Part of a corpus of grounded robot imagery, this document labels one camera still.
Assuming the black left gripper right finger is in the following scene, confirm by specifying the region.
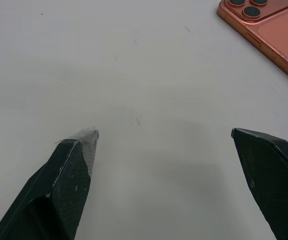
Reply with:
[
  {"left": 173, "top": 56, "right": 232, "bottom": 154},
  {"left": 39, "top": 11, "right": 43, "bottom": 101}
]
[{"left": 231, "top": 127, "right": 288, "bottom": 240}]

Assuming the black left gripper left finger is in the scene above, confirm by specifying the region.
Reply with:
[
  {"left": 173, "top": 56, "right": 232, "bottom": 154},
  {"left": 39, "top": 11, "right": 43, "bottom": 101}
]
[{"left": 0, "top": 128, "right": 100, "bottom": 240}]

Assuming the orange smartphone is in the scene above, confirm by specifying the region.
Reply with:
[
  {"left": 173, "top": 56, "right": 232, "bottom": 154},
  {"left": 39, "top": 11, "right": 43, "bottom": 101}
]
[{"left": 217, "top": 0, "right": 288, "bottom": 88}]

